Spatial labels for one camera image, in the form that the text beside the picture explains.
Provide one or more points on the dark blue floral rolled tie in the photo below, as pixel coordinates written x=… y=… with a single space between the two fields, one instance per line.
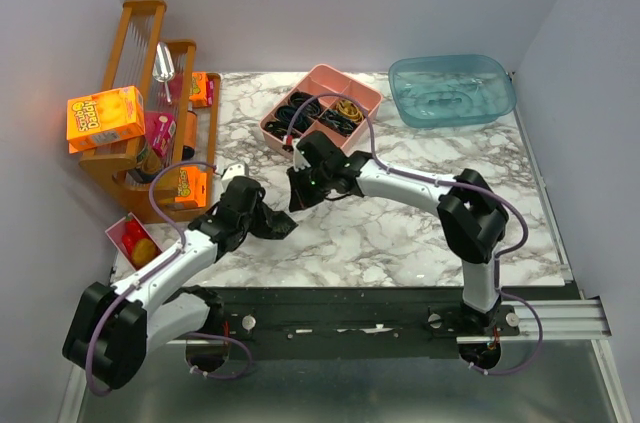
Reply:
x=338 y=123

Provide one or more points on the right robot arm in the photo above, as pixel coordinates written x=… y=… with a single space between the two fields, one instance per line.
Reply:
x=473 y=220

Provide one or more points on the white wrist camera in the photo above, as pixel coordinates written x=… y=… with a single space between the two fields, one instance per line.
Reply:
x=234 y=170
x=300 y=163

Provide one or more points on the dark tin can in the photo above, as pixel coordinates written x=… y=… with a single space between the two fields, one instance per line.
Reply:
x=147 y=165

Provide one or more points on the pink divided organizer tray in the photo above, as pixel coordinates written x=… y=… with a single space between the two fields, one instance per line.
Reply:
x=327 y=85

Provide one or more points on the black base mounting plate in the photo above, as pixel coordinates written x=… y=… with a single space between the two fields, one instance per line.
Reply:
x=368 y=323

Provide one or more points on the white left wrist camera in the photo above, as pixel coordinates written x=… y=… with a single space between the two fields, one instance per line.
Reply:
x=234 y=170

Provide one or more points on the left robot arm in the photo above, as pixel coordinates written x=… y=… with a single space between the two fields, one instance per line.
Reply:
x=115 y=327

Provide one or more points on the black gold rolled tie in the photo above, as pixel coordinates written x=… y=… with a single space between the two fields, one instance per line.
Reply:
x=277 y=129

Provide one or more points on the small orange box lower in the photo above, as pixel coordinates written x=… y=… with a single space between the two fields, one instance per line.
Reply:
x=192 y=187

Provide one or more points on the pink product box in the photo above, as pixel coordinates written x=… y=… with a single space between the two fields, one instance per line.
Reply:
x=160 y=128

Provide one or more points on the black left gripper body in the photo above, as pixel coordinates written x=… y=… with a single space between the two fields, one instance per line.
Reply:
x=245 y=226

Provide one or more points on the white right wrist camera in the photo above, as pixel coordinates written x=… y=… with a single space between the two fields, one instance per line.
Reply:
x=300 y=163

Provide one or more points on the small orange box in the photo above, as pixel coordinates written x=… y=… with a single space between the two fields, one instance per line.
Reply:
x=201 y=92
x=192 y=187

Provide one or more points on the teal rolled tie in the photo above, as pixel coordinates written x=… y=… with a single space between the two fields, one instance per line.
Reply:
x=286 y=115

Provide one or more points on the yellow rolled tie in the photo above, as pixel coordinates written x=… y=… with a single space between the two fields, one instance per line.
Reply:
x=350 y=111

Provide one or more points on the orange bottle on rack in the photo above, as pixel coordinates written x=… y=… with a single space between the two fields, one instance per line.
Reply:
x=190 y=136

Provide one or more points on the small orange box upper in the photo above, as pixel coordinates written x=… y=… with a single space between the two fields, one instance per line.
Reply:
x=201 y=92

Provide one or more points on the orange Scrub Daddy box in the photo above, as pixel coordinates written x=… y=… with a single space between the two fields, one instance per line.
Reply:
x=104 y=118

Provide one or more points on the translucent blue plastic tub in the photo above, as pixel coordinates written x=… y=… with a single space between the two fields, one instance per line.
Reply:
x=450 y=91

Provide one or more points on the metal scoop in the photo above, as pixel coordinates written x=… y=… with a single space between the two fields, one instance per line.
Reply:
x=163 y=68

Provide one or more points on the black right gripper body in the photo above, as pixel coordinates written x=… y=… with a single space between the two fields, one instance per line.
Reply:
x=323 y=175

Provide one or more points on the pink bin with fruit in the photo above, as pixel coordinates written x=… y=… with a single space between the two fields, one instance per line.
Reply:
x=133 y=241

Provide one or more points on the aluminium rail frame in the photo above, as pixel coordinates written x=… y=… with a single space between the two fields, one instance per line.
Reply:
x=564 y=374

